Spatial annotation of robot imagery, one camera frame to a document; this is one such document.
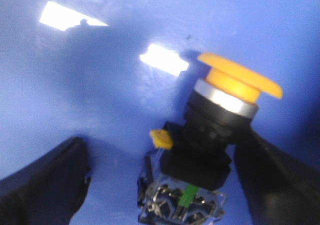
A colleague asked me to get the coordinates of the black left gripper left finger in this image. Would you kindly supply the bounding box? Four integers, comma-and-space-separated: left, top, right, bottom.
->
0, 137, 91, 225

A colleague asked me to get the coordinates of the yellow mushroom push button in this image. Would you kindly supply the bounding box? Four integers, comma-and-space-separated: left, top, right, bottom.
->
137, 52, 283, 225

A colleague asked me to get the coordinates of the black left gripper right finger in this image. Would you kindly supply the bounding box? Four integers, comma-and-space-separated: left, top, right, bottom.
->
233, 128, 320, 225

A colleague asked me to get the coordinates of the blue plastic bin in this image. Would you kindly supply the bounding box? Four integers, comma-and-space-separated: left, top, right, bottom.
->
0, 0, 320, 225

